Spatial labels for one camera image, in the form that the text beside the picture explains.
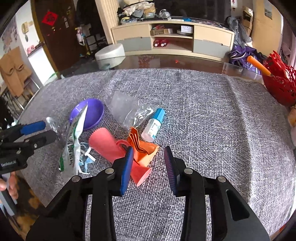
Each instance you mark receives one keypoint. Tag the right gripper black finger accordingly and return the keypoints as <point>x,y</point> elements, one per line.
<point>39,140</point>

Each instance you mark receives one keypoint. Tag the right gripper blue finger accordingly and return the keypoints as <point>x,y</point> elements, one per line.
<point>15,132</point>

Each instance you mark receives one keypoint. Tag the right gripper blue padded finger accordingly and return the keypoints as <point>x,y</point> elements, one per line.
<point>65,215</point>
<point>231,216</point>

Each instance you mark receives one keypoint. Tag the silver green snack wrapper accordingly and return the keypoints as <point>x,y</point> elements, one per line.
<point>76,155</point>

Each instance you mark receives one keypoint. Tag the pink paper cup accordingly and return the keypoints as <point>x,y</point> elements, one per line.
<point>105,144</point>

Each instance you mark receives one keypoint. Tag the clear plastic bag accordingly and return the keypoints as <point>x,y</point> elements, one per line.
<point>128,111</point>

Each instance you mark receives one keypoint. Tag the orange paper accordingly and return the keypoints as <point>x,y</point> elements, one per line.
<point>144,151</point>

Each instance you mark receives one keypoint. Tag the person's left hand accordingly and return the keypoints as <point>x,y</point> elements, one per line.
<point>10,186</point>

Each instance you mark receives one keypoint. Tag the tan coat on chair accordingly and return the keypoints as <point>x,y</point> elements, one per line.
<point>14,72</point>

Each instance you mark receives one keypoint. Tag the purple plastic bowl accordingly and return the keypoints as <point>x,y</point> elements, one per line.
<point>94,112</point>

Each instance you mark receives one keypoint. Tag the grey woven table mat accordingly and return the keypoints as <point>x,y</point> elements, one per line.
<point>219,125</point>

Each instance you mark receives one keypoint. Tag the white round stool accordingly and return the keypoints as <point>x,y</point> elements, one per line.
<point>110,56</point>

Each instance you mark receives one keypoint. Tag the small blue-capped bottle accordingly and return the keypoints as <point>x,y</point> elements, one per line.
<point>153,125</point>

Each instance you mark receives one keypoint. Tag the brown wooden door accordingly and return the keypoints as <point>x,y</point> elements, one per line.
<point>56,27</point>

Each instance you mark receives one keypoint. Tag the red plastic basket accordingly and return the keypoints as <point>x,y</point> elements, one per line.
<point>281,83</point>

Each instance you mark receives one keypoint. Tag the pile of clothes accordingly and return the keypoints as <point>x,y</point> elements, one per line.
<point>134,11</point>

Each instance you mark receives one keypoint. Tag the purple bag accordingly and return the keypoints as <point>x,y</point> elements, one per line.
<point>238,56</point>

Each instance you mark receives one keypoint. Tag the beige TV cabinet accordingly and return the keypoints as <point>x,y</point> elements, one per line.
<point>174,38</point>

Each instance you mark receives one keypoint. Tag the black television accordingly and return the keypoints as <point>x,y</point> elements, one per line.
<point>212,10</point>

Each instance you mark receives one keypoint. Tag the orange handle stick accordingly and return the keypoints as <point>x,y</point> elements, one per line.
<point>258,65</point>

